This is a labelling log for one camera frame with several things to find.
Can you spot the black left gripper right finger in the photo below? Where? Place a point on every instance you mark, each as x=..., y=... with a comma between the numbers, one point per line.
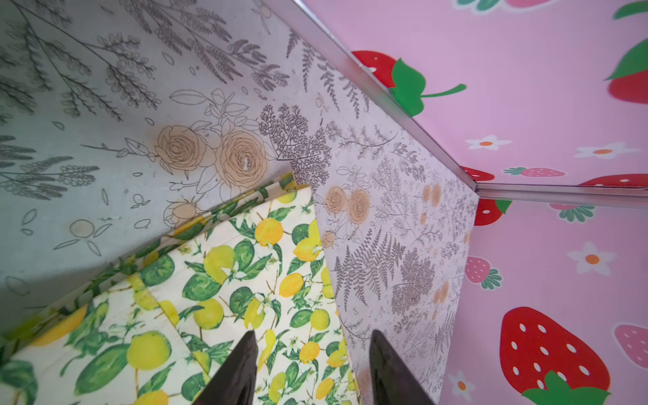
x=391, y=380

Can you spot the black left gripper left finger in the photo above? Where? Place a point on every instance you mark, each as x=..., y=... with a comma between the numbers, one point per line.
x=234, y=383

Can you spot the lemon print skirt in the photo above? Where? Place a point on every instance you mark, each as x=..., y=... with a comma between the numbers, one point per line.
x=163, y=334

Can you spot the aluminium corner post right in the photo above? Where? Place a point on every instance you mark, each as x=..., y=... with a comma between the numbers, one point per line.
x=613, y=197

